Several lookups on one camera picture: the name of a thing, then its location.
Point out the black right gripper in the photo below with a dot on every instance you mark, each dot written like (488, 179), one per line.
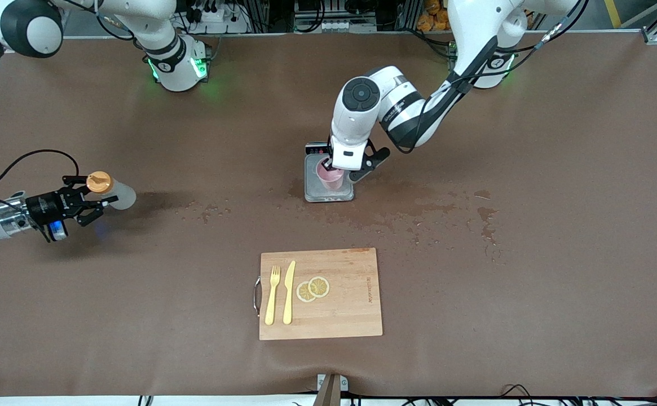
(44, 206)

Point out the pink plastic cup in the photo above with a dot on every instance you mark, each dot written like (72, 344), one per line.
(331, 179)

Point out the translucent sauce bottle orange cap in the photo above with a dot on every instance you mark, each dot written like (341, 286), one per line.
(122, 196)

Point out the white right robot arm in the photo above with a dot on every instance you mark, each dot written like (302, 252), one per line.
(176, 70)

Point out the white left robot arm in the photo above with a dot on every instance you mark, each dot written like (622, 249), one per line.
(407, 107)

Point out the grey digital kitchen scale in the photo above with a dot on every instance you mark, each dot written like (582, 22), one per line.
(314, 194)

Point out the lemon slice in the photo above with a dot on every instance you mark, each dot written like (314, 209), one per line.
(320, 286)
(304, 293)

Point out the white terminal strip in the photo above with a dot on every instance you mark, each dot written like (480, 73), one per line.
(336, 24)

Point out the yellow plastic knife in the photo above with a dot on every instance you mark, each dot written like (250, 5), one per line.
(288, 299)

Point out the yellow plastic fork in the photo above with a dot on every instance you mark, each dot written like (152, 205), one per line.
(272, 304)

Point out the orange packaged goods pile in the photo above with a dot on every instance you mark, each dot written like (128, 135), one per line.
(430, 17)

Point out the white power strip black plugs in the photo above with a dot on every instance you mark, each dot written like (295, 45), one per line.
(215, 17)

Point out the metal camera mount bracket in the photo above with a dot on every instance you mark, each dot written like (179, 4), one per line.
(331, 392)

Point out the aluminium frame profile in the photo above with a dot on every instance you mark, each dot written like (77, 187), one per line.
(654, 37)

